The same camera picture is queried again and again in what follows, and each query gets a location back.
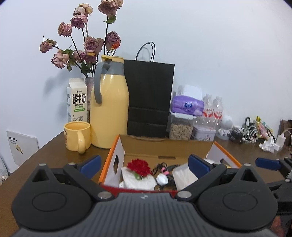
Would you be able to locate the yellow thermos jug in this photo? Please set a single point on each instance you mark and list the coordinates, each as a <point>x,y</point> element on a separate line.
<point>109,102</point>

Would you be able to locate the white robot figurine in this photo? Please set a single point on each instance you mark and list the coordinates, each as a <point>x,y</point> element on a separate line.
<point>225,128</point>

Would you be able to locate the white round earbud case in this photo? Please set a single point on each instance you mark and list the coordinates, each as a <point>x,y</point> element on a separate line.
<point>162,179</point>

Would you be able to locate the black pink earphones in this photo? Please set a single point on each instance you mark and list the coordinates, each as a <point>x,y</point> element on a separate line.
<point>163,168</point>

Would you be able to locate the colourful snack packet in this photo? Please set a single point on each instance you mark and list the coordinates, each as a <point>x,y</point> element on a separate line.
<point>264,131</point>

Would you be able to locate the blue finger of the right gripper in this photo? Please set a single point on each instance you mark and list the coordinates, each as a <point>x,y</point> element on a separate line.
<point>267,164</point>

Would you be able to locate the water bottle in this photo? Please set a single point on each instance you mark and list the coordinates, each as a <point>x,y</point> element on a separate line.
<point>208,106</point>
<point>217,108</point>

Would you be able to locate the white tin box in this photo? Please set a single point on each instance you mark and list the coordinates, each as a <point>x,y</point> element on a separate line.
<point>203,133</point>

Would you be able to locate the white cloth in box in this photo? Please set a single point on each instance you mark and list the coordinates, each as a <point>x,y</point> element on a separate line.
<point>133,181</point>

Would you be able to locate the black paper shopping bag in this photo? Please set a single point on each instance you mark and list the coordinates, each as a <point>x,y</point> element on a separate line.
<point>150,89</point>

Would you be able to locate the water bottle left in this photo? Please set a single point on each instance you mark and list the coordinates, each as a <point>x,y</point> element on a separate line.
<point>208,106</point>

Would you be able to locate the dried pink rose bouquet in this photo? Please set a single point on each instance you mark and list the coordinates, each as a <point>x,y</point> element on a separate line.
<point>85,59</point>

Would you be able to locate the white milk carton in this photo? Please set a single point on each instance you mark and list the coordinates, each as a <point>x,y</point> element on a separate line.
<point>76,97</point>

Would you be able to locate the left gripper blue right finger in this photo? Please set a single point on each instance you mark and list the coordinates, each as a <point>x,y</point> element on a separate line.
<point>198,166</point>

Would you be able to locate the orange cardboard box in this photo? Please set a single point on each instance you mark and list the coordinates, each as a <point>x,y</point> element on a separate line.
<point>155,150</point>

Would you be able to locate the white book on chair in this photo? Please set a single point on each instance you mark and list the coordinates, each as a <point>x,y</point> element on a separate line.
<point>22,146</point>

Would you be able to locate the white charger plug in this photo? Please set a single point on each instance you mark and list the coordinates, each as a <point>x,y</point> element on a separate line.
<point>280,140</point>

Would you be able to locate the glass flower vase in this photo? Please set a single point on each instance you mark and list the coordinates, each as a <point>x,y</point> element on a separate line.
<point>89,81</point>

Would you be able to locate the yellow ceramic mug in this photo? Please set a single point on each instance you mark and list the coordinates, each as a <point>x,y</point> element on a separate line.
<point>77,136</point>

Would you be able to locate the purple tissue pack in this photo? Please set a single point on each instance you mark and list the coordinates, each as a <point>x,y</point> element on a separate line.
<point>188,100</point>

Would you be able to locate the clear jar of seeds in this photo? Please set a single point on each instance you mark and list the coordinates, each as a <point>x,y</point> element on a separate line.
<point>181,126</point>

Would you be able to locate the crumpled white paper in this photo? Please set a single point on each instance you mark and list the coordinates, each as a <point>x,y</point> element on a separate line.
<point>269,145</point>

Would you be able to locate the red artificial rose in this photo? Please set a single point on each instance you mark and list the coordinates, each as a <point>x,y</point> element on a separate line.
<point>140,168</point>

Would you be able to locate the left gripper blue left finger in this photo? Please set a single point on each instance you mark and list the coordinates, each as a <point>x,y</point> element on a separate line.
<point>91,167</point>

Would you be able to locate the water bottle middle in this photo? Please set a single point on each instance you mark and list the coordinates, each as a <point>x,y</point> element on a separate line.
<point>217,108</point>

